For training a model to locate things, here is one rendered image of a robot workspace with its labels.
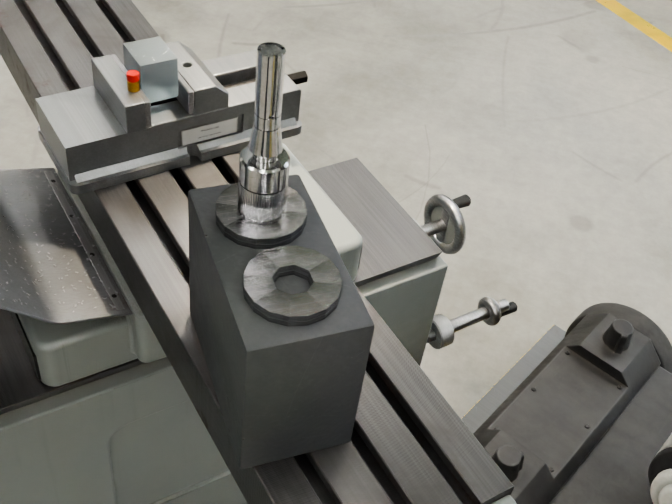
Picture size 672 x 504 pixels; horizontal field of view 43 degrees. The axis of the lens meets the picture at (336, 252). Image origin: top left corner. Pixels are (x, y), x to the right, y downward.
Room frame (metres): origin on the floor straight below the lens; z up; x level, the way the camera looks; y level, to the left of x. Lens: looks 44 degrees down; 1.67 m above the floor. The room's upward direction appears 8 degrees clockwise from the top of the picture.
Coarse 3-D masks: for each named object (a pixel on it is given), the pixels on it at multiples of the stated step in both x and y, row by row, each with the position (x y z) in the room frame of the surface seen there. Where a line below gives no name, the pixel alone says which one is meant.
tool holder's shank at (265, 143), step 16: (272, 48) 0.63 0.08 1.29; (256, 64) 0.62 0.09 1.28; (272, 64) 0.62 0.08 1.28; (256, 80) 0.62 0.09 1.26; (272, 80) 0.62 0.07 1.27; (256, 96) 0.62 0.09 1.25; (272, 96) 0.62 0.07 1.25; (256, 112) 0.62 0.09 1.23; (272, 112) 0.62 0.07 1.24; (256, 128) 0.62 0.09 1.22; (272, 128) 0.62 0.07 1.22; (256, 144) 0.61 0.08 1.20; (272, 144) 0.61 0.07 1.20; (272, 160) 0.62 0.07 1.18
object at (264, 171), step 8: (240, 152) 0.63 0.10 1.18; (248, 152) 0.63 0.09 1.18; (240, 160) 0.62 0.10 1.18; (248, 160) 0.61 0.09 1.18; (256, 160) 0.62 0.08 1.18; (280, 160) 0.62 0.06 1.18; (288, 160) 0.62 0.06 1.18; (248, 168) 0.61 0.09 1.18; (256, 168) 0.61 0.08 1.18; (264, 168) 0.61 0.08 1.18; (272, 168) 0.61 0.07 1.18; (280, 168) 0.61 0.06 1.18; (288, 168) 0.62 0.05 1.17; (256, 176) 0.60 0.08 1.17; (264, 176) 0.60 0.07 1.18; (272, 176) 0.60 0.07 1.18; (280, 176) 0.61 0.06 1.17
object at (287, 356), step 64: (192, 192) 0.65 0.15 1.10; (192, 256) 0.64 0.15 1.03; (256, 256) 0.56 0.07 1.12; (320, 256) 0.57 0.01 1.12; (256, 320) 0.49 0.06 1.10; (320, 320) 0.50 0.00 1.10; (256, 384) 0.46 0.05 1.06; (320, 384) 0.49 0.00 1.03; (256, 448) 0.46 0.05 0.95; (320, 448) 0.49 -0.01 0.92
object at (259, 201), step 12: (240, 168) 0.61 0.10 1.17; (240, 180) 0.61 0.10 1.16; (252, 180) 0.60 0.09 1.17; (264, 180) 0.60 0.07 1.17; (276, 180) 0.61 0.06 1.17; (240, 192) 0.61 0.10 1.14; (252, 192) 0.60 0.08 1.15; (264, 192) 0.60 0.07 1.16; (276, 192) 0.61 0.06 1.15; (240, 204) 0.61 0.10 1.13; (252, 204) 0.60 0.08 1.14; (264, 204) 0.60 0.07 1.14; (276, 204) 0.61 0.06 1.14; (252, 216) 0.60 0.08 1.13; (264, 216) 0.60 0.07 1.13; (276, 216) 0.61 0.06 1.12
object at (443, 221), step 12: (432, 204) 1.25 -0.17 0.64; (444, 204) 1.22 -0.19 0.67; (456, 204) 1.22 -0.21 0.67; (468, 204) 1.24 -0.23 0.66; (432, 216) 1.25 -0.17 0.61; (444, 216) 1.22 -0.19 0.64; (456, 216) 1.20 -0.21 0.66; (432, 228) 1.20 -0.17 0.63; (444, 228) 1.21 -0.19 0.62; (456, 228) 1.18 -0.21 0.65; (444, 240) 1.21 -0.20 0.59; (456, 240) 1.18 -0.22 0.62; (444, 252) 1.20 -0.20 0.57; (456, 252) 1.18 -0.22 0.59
